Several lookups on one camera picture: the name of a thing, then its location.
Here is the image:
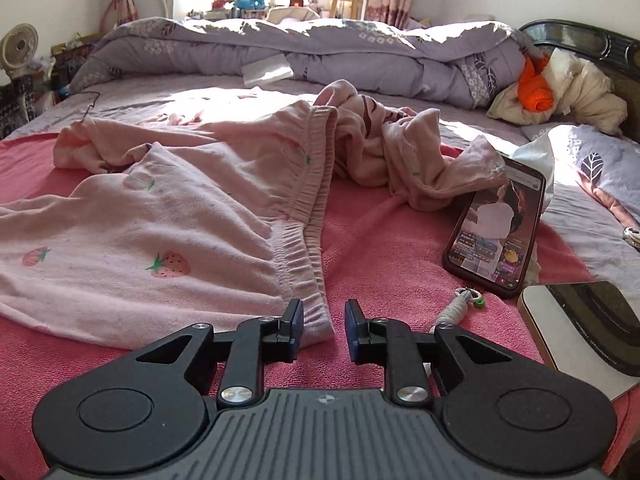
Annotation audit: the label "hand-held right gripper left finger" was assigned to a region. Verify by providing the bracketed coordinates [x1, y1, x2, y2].
[136, 298, 305, 408]

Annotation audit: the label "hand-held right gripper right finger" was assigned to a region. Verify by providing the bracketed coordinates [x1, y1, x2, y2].
[344, 298, 513, 407]

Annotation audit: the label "pink strawberry print pants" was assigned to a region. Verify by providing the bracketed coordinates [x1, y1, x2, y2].
[0, 100, 342, 351]

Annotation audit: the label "pink pajama top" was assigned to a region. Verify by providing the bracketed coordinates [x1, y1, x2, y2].
[314, 79, 507, 212]

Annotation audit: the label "red towel blanket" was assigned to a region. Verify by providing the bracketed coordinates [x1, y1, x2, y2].
[0, 136, 640, 480]

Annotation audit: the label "smartphone with lit screen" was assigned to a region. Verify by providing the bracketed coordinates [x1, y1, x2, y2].
[442, 154, 547, 299]

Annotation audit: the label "tablet with dark screen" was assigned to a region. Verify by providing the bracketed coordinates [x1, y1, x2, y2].
[517, 280, 640, 402]

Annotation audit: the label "pink strawberry pajama garment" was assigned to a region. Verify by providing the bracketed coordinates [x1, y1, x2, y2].
[0, 72, 640, 291]

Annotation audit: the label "white folded paper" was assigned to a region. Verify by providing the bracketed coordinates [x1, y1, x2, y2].
[241, 54, 294, 88]

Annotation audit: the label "purple floral quilt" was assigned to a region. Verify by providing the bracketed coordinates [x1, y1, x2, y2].
[68, 16, 531, 110]

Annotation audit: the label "purple floral pillow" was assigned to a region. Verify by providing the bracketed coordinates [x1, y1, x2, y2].
[520, 124, 640, 228]

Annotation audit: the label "orange knit garment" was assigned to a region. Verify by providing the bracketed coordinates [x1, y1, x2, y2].
[517, 54, 555, 113]

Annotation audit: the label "cream white jacket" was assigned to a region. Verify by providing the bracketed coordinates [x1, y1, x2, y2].
[486, 48, 628, 134]

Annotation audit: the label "dark bed headboard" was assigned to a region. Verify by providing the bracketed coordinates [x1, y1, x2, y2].
[518, 19, 640, 136]

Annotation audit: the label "white desk fan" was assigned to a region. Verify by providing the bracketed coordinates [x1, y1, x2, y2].
[0, 23, 39, 81]

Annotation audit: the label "white phone lanyard strap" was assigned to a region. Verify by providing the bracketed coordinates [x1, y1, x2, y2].
[423, 286, 486, 376]

